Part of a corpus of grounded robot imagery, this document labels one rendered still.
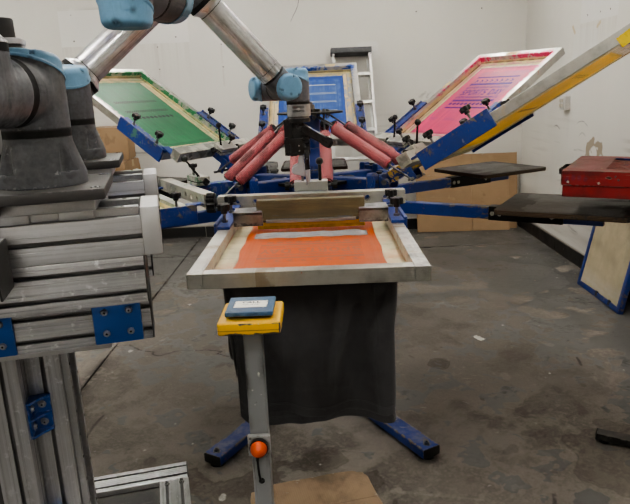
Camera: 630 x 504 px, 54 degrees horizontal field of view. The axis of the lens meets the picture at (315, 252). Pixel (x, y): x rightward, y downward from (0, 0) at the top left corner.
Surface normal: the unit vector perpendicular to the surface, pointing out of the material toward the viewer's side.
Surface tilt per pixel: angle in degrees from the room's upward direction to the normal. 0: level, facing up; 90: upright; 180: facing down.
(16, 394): 90
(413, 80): 90
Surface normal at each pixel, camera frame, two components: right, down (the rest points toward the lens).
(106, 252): 0.25, 0.24
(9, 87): 0.98, 0.01
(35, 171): 0.26, -0.07
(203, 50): 0.00, 0.25
